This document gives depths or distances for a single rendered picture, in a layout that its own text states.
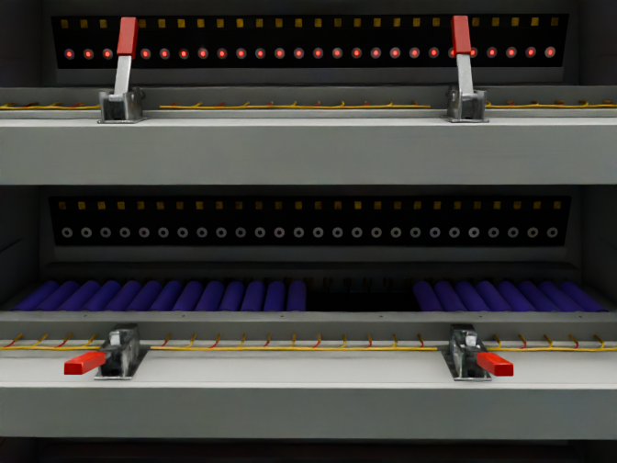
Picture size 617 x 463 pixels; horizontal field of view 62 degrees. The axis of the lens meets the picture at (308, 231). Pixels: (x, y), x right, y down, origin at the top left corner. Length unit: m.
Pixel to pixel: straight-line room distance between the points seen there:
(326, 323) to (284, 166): 0.13
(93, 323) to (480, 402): 0.31
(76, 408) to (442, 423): 0.27
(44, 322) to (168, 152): 0.18
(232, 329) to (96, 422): 0.12
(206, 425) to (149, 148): 0.21
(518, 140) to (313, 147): 0.15
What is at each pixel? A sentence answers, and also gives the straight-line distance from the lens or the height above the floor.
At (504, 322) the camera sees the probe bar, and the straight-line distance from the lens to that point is 0.45.
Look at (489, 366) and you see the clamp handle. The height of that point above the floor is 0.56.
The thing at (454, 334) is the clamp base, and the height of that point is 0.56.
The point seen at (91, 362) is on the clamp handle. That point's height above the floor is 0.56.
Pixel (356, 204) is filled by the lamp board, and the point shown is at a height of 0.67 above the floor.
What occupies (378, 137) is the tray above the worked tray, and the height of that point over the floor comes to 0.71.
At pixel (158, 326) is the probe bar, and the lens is 0.45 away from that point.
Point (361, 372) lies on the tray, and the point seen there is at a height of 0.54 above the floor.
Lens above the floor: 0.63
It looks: 2 degrees up
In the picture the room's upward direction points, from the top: straight up
